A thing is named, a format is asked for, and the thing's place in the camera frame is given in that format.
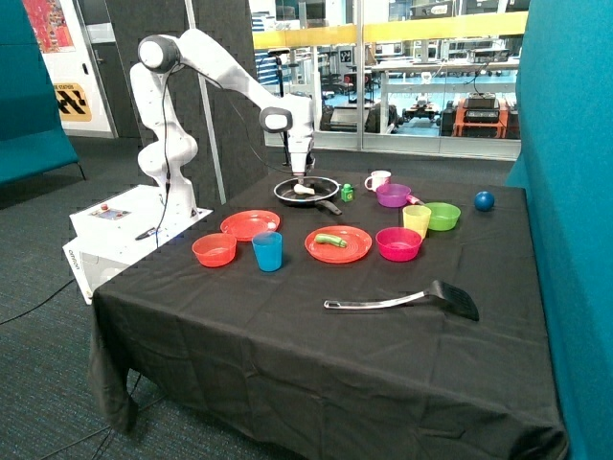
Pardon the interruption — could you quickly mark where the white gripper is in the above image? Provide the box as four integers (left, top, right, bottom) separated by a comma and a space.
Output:
288, 139, 313, 175

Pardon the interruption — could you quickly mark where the white toy vegetable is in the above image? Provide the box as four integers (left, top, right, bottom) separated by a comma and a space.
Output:
293, 183, 315, 196

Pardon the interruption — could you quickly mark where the green toy cucumber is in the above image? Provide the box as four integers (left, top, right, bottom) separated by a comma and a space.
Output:
314, 233, 348, 248

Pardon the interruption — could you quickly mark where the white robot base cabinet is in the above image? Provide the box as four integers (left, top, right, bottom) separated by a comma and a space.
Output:
63, 185, 211, 304

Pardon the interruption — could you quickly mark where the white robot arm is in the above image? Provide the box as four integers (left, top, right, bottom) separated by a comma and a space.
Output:
130, 29, 314, 215

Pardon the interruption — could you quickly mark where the black frying pan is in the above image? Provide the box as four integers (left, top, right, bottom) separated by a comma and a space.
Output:
273, 176, 342, 216

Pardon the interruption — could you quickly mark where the green toy cube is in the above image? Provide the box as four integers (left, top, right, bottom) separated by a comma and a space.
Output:
341, 183, 354, 202

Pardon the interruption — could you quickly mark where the white pink mug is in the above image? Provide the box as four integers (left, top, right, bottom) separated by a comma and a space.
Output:
364, 170, 392, 192

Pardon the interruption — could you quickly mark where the orange plate left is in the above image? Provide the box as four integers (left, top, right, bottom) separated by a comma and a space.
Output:
219, 210, 281, 242

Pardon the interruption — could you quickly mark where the orange plate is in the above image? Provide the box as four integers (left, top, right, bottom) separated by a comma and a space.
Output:
219, 210, 281, 242
305, 225, 373, 264

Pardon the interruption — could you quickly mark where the blue plastic cup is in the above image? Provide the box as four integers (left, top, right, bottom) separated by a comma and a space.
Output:
252, 231, 283, 272

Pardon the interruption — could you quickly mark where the purple plastic bowl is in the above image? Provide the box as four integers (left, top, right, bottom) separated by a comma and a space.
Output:
375, 183, 412, 208

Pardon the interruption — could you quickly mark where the orange plate centre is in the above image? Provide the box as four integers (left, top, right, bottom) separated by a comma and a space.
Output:
305, 225, 373, 264

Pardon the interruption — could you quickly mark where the orange plastic bowl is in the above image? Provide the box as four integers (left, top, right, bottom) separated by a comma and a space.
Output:
192, 233, 238, 268

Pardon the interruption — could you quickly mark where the magenta plastic bowl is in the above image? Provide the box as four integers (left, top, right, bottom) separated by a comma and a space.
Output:
375, 227, 422, 263

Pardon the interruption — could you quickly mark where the yellow plastic cup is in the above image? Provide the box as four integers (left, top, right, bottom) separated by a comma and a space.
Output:
402, 205, 432, 239

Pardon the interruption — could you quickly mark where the green plastic bowl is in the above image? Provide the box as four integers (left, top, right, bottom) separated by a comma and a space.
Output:
425, 202, 462, 231

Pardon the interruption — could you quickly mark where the black marker pen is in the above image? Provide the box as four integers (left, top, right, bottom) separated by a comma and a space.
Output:
135, 227, 159, 241

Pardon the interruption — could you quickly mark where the black tablecloth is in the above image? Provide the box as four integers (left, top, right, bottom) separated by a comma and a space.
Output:
88, 174, 570, 459

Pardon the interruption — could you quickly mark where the orange black lab robot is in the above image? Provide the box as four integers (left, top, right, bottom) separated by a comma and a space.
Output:
440, 92, 520, 140

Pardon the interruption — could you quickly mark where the blue ball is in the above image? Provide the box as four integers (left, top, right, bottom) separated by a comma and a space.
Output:
473, 191, 495, 212

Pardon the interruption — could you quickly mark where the black slotted spatula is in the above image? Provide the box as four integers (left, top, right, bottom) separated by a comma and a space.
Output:
323, 280, 480, 322

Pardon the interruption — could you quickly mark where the yellow black sign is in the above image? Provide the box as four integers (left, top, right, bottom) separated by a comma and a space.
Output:
54, 82, 92, 123

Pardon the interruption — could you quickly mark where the teal sofa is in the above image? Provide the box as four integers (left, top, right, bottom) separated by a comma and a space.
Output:
1, 0, 79, 185

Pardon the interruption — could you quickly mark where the red poster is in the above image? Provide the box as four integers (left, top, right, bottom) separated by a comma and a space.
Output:
22, 0, 75, 54

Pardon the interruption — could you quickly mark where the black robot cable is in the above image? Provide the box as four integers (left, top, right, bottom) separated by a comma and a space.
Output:
152, 61, 294, 250

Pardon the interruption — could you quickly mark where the teal partition wall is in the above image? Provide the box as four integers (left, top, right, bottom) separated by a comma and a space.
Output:
507, 1, 612, 459

